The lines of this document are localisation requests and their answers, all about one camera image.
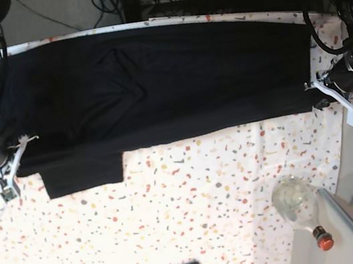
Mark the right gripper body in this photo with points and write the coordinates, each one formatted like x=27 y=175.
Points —
x=1 y=158

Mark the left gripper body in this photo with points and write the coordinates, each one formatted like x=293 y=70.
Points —
x=339 y=78

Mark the black t-shirt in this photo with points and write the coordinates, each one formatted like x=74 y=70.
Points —
x=86 y=101

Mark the clear bottle with orange cap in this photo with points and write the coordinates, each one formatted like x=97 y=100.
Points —
x=296 y=202

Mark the terrazzo patterned tablecloth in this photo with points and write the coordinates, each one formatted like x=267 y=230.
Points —
x=204 y=199

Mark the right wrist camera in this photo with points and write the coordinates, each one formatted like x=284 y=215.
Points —
x=10 y=192

